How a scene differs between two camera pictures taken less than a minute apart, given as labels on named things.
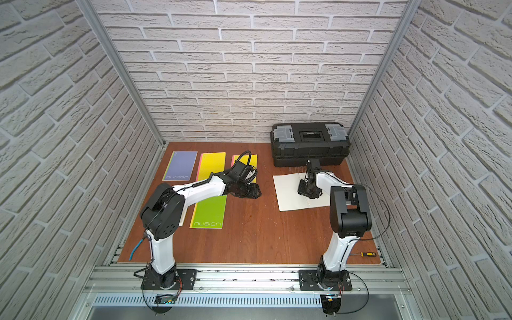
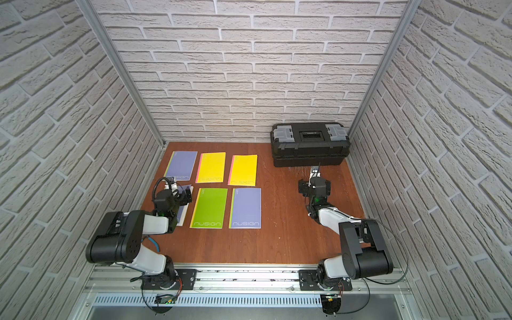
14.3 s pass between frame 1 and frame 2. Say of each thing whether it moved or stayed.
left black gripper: moved
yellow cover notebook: stayed
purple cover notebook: stayed
